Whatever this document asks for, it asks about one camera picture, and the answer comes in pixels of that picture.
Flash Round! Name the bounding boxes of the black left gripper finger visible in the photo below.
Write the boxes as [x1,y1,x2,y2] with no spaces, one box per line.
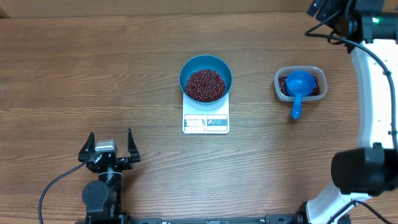
[78,132,95,162]
[127,128,141,162]

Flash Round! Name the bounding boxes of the teal metal bowl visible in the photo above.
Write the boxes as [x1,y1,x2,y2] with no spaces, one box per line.
[179,55,233,97]

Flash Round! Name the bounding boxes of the blue plastic measuring scoop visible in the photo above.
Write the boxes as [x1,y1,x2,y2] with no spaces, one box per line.
[285,70,316,119]

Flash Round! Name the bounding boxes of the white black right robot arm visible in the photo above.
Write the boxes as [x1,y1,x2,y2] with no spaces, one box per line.
[284,0,397,223]

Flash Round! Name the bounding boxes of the white digital kitchen scale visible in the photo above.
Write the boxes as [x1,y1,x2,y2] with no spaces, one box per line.
[182,93,230,134]

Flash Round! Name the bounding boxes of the red beans in bowl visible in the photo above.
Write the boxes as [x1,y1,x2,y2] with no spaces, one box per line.
[185,69,226,103]

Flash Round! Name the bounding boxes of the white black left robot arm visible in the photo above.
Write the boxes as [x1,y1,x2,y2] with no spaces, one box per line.
[78,129,141,223]

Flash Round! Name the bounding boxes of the clear plastic bean container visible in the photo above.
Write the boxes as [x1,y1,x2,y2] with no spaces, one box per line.
[274,66,328,103]

